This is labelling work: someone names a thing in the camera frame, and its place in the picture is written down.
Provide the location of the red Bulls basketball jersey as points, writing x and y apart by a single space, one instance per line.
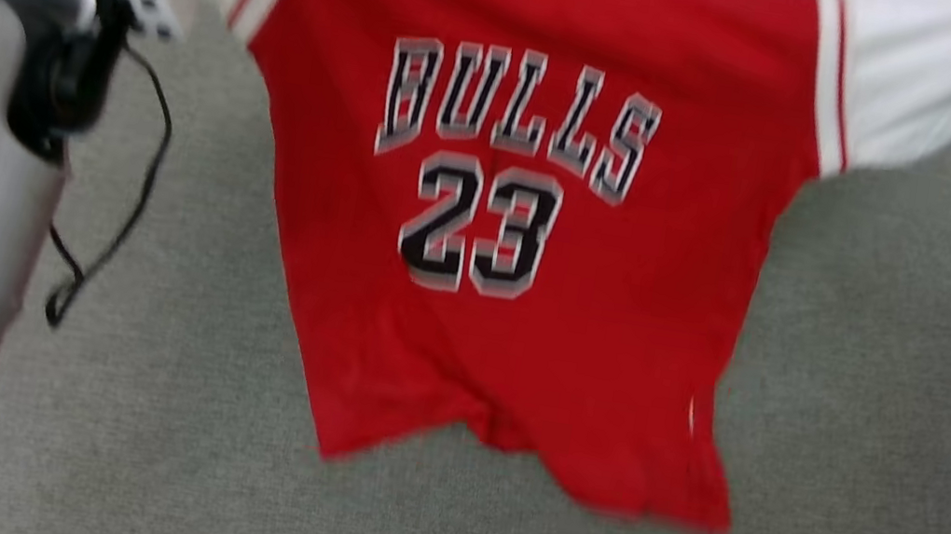
535 248

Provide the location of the grey fabric sofa cushion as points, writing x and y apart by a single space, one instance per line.
865 438

